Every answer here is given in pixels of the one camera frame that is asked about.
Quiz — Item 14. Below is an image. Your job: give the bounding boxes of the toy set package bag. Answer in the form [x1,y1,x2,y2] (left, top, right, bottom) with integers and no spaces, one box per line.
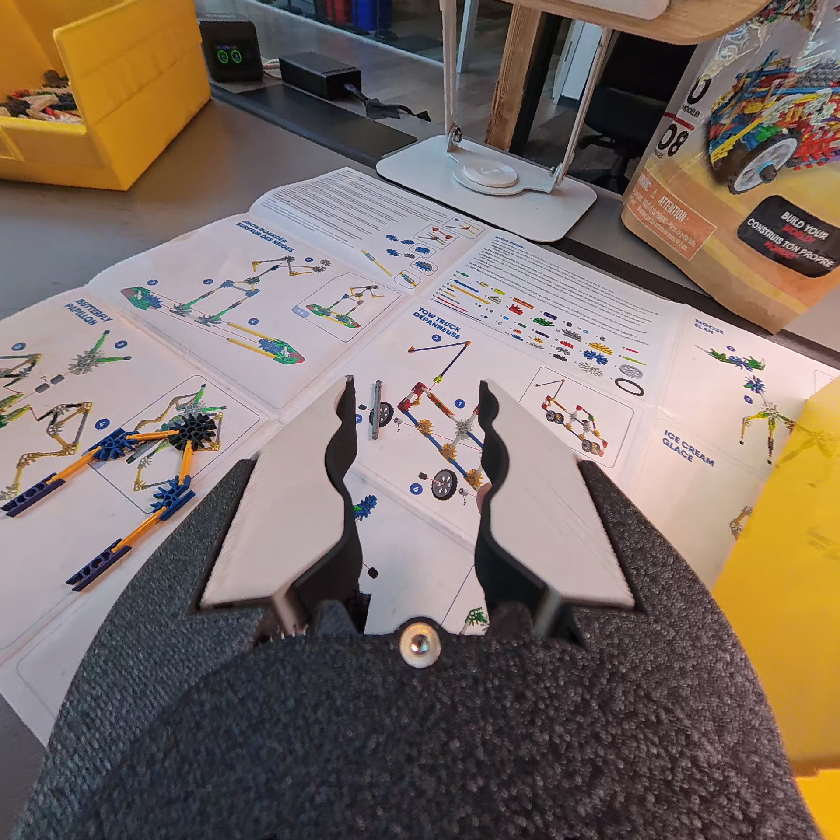
[620,0,840,332]

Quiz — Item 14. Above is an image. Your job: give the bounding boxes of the blue yellow toy rod model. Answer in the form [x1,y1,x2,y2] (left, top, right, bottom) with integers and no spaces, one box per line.
[0,410,221,592]

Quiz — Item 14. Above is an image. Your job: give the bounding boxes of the black cable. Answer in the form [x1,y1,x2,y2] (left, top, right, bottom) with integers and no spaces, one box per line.
[344,82,431,126]

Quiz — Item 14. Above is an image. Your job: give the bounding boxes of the black device green lights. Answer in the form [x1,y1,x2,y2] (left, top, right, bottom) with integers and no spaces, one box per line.
[198,18,260,83]

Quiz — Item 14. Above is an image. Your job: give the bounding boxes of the black power adapter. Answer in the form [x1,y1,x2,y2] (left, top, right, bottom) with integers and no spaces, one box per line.
[279,52,363,101]

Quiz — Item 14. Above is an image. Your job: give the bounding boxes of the black office chair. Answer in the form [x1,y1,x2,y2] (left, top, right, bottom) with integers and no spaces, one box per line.
[577,29,697,191]

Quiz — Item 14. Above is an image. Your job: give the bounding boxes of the grey desk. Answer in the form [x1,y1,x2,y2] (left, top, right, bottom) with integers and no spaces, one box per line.
[0,98,840,840]

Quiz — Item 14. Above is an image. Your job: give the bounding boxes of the white instruction sheet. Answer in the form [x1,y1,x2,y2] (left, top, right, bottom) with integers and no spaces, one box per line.
[0,167,840,729]

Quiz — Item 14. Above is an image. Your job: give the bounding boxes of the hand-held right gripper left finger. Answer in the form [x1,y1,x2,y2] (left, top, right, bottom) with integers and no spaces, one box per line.
[200,374,365,635]

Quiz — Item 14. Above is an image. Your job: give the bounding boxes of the yellow parts bin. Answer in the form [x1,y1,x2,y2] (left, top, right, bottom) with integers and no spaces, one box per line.
[0,0,212,191]
[712,377,840,778]

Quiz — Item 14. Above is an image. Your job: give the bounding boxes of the pile of toy parts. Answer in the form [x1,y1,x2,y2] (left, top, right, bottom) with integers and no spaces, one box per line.
[0,69,83,122]

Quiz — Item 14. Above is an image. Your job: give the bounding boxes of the white stand with wooden board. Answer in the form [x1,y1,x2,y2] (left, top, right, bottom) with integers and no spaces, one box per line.
[377,0,772,244]

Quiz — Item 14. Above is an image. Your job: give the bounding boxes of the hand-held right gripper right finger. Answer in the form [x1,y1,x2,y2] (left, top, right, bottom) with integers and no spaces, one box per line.
[474,379,637,637]

